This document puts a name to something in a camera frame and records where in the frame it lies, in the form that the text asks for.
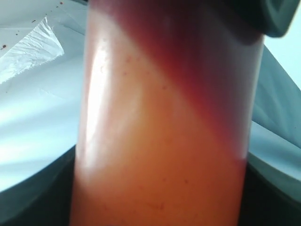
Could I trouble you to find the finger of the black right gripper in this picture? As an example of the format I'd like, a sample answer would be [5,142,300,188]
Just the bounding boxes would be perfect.
[245,0,300,38]

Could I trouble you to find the red sauce squeeze bottle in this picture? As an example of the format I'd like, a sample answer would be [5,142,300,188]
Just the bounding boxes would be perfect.
[70,0,263,226]

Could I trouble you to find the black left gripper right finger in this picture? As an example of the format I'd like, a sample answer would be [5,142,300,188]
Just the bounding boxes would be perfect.
[244,153,301,226]

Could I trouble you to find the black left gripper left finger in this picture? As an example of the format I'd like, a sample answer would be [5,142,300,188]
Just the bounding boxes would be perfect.
[0,147,75,226]

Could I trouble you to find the crinkled clear plastic sheet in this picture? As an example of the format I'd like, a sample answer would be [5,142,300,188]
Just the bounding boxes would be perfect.
[0,17,64,84]

